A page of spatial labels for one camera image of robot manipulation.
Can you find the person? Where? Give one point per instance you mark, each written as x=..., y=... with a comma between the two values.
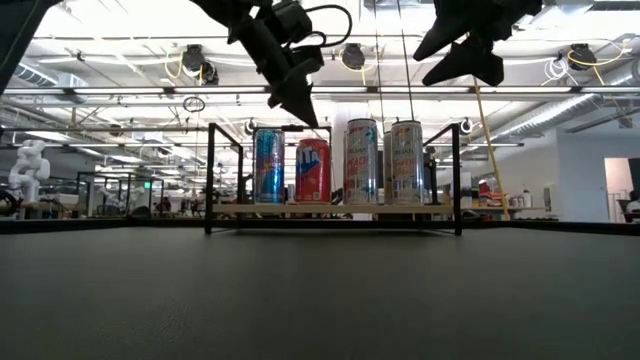
x=634, y=204

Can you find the red boxes stack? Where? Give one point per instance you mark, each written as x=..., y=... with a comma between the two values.
x=492, y=197

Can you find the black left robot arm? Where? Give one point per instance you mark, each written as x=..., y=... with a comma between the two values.
x=20, y=30

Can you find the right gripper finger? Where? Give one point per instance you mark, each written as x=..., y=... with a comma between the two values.
x=445, y=37
x=475, y=62

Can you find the white Celsius can red print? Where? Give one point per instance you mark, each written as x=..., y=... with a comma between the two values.
x=360, y=162

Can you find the wooden shelf black frame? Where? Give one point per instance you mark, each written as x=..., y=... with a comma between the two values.
x=330, y=209

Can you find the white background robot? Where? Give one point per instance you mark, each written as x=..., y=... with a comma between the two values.
x=27, y=170

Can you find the black frame workstation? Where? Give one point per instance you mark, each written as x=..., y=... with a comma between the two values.
x=78, y=195

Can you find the small black reel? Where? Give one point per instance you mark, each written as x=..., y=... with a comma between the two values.
x=249, y=126
x=465, y=126

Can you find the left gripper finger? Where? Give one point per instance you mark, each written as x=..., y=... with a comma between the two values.
x=307, y=64
x=290, y=92

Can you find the red soda can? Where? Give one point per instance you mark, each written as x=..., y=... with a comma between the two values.
x=313, y=172

